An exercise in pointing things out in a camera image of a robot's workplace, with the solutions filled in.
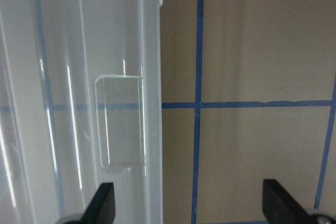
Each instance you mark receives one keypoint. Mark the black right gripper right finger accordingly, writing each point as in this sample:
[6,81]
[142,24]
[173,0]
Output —
[280,207]

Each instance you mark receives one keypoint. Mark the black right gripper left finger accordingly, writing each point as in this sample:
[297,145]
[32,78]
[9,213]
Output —
[102,206]

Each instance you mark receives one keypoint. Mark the clear plastic box lid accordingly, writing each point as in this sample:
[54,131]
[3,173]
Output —
[80,106]

